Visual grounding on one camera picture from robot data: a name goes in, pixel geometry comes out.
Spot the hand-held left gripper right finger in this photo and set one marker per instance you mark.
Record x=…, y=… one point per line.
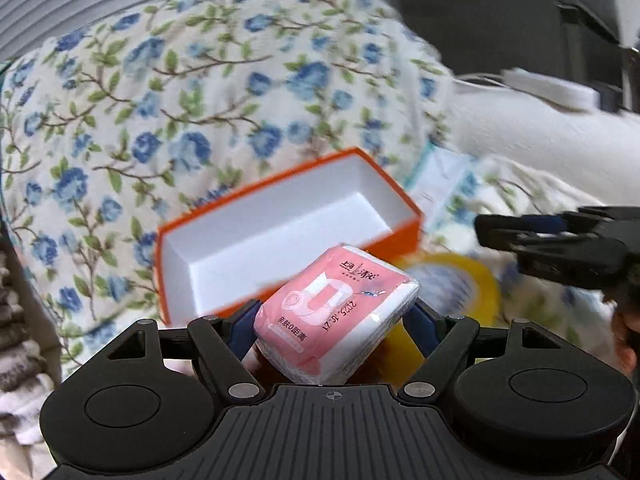
x=419, y=322

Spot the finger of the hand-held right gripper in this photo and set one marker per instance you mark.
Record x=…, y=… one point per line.
x=560, y=262
x=495, y=232

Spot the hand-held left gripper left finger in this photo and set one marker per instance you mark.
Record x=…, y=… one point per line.
x=244, y=327

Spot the pink tissue packet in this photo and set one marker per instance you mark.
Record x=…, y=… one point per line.
x=335, y=315

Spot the orange cardboard box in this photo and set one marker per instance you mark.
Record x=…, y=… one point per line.
x=280, y=220

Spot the person's right hand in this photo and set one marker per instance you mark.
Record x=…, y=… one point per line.
x=625, y=345

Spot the yellow tape roll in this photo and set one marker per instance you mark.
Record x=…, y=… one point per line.
x=475, y=280

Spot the white face mask packet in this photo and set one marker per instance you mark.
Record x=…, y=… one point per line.
x=442, y=180

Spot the white sheet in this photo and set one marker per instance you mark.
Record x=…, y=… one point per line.
x=540, y=150

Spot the white power strip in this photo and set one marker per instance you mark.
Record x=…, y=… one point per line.
x=555, y=87

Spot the dark furniture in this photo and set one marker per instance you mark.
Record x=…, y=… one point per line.
x=500, y=10

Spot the zebra striped plush blanket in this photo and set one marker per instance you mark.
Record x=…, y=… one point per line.
x=17, y=350

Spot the blue floral bedsheet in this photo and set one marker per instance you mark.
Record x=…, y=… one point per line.
x=200, y=100

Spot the grey ribbed headboard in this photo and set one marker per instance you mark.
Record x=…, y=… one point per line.
x=100, y=0

